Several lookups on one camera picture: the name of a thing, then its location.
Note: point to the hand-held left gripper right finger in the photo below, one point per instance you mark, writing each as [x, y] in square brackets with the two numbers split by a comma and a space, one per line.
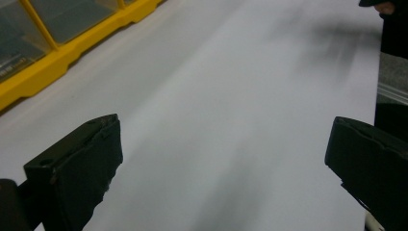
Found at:
[372, 160]

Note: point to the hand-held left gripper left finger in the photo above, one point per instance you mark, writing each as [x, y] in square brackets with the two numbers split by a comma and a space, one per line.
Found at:
[80, 166]

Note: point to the yellow drawer organizer cabinet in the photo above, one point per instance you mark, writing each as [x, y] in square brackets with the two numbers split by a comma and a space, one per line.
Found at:
[64, 54]

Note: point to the white table mat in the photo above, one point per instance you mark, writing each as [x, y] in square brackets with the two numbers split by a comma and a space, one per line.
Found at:
[224, 112]

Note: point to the aluminium table rail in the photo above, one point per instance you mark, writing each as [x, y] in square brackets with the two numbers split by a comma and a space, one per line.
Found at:
[393, 93]

